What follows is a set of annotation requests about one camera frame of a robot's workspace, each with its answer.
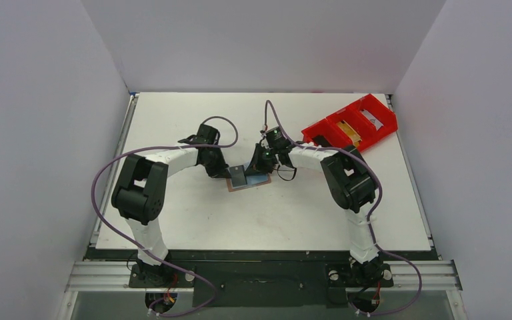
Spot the yellow card in bin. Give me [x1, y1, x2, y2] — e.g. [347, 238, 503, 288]
[337, 121, 362, 147]

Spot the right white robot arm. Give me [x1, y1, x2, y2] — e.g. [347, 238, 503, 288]
[245, 127, 379, 285]

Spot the white patterned card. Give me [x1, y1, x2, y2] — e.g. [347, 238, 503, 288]
[360, 109, 384, 132]

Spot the brown leather card holder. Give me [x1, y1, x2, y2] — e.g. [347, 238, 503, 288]
[226, 163, 271, 192]

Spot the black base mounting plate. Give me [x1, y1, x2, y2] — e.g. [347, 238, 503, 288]
[129, 250, 394, 307]

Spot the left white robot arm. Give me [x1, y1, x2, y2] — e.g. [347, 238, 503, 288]
[111, 124, 230, 287]

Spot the red three-compartment bin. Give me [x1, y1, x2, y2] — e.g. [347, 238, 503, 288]
[301, 94, 398, 152]

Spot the aluminium frame rail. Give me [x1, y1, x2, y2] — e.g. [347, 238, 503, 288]
[65, 261, 462, 292]

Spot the black card in bin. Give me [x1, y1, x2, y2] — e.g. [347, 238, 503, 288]
[312, 135, 331, 147]

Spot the dark grey card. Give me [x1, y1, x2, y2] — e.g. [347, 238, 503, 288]
[229, 165, 247, 189]

